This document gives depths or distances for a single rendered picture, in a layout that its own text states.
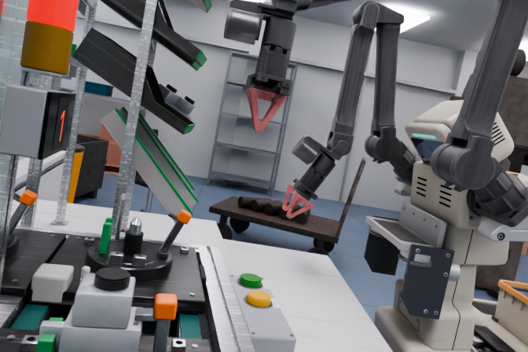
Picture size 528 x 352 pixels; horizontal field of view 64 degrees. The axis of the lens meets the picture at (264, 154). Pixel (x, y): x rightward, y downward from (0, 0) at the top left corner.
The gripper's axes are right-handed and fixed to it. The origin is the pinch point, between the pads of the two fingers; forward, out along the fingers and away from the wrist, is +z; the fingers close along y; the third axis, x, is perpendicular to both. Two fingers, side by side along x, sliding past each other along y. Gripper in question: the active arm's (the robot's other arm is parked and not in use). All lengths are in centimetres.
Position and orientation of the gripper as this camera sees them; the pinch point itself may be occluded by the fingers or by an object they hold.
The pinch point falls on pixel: (258, 126)
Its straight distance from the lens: 78.6
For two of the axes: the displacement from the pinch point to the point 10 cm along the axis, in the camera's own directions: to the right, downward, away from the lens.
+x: 9.5, 1.9, 2.4
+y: 2.2, 1.2, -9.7
